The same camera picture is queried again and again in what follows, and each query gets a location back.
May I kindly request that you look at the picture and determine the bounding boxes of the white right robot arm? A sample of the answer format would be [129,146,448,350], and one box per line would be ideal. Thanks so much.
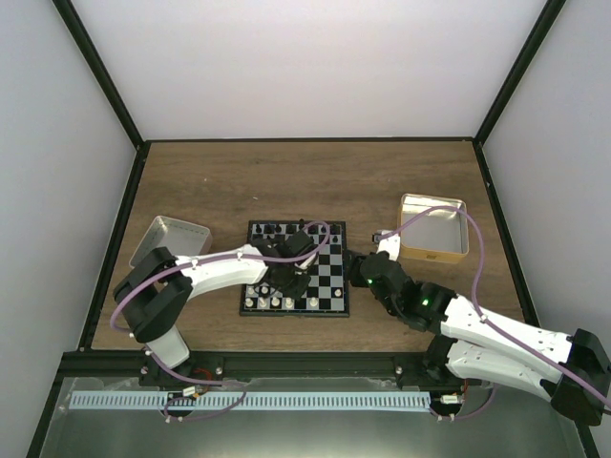
[343,251,610,427]

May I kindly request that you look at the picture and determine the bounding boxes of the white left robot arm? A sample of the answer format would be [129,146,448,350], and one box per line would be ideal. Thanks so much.
[110,230,322,385]

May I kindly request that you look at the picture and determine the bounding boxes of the black white chess board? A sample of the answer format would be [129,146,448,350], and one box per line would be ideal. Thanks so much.
[239,229,349,317]

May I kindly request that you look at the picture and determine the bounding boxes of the row of black chess pieces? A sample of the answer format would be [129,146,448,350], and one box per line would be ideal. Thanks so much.
[246,219,346,245]

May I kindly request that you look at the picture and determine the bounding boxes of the gold metal tin box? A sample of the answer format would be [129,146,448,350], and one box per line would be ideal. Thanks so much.
[398,193,469,264]

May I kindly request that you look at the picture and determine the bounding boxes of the pink metal tin box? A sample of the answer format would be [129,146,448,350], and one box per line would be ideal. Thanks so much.
[129,216,213,268]

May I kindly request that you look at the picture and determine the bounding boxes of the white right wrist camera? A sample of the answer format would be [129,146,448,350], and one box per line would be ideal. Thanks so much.
[372,230,401,261]

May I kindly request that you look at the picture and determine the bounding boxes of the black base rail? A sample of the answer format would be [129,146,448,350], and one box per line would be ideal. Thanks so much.
[61,350,564,387]

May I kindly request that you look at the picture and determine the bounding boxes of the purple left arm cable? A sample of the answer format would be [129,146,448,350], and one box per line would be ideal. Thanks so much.
[110,219,331,383]

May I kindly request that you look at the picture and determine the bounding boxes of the black enclosure frame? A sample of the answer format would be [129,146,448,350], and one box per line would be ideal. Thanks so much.
[26,0,600,458]

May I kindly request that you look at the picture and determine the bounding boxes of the light blue cable duct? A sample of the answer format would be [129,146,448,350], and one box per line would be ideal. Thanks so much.
[69,390,431,412]

